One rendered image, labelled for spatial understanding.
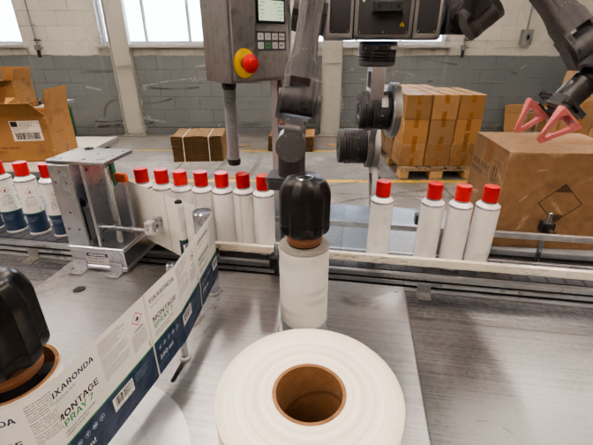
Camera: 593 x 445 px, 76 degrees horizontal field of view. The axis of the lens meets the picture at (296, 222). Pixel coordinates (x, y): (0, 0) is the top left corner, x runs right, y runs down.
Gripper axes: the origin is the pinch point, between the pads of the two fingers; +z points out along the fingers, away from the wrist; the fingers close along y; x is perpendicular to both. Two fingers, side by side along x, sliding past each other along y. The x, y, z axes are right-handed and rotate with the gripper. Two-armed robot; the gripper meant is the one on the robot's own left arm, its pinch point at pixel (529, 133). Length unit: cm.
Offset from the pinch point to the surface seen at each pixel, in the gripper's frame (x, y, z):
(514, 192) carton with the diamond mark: 12.5, -3.7, 10.9
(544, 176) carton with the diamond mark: 14.1, -3.3, 3.5
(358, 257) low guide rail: -13.9, 11.4, 45.6
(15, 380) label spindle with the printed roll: -57, 62, 58
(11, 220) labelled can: -87, -6, 103
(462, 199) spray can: -6.8, 12.3, 20.5
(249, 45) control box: -62, -1, 26
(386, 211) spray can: -16.6, 10.1, 33.2
